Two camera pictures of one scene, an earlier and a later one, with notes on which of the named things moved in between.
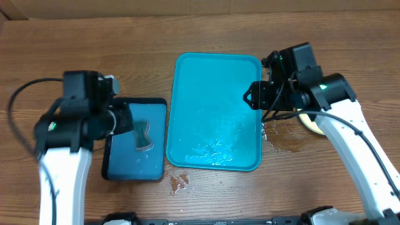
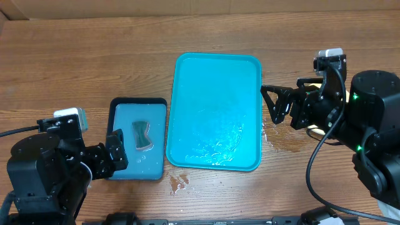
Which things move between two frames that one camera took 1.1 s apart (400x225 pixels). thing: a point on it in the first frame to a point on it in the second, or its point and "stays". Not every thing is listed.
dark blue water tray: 138,155 stays
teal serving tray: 212,127 stays
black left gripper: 122,109 to 105,166
